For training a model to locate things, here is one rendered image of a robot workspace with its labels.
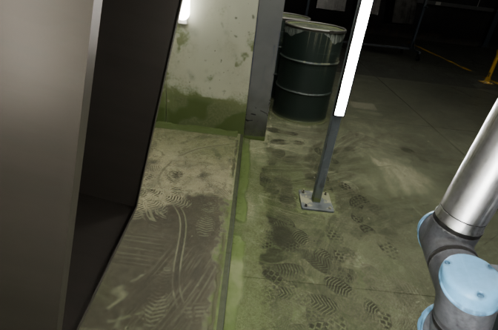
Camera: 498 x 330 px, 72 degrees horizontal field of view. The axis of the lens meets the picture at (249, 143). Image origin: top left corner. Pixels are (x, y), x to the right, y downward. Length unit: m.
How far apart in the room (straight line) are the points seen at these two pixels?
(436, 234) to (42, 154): 0.70
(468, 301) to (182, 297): 1.12
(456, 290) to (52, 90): 0.66
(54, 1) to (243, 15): 2.21
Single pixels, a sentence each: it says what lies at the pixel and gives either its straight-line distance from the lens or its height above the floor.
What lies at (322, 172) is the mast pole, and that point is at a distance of 2.09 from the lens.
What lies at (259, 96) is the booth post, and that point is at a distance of 2.72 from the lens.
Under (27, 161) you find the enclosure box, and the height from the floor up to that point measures 1.00.
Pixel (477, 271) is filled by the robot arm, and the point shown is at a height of 0.85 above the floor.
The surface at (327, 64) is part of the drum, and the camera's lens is 3.22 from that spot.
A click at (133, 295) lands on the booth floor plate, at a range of 1.57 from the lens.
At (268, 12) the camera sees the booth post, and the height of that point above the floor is 1.01.
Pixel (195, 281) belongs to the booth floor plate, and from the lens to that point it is 1.60.
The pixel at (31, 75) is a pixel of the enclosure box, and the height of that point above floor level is 1.12.
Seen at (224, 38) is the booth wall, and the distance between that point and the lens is 2.62.
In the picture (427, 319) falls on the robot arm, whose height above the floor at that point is 0.70.
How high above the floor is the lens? 1.25
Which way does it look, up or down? 27 degrees down
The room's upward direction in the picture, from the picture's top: 7 degrees clockwise
